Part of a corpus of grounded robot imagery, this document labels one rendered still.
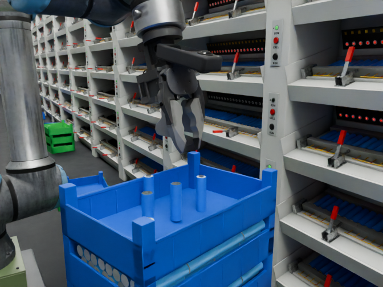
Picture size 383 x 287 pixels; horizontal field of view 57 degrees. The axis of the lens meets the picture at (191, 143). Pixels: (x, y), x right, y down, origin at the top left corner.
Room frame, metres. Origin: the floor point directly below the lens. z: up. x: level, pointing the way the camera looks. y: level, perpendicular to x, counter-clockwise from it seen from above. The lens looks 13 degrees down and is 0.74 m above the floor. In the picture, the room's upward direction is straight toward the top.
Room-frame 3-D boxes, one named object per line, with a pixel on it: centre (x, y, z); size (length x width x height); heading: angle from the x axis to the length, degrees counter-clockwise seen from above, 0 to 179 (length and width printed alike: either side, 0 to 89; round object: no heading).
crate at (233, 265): (0.54, 0.03, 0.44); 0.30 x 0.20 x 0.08; 137
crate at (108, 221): (0.54, 0.03, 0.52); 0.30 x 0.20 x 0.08; 137
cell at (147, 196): (0.50, 0.07, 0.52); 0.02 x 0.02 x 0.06
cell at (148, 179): (0.59, 0.08, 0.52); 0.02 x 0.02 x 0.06
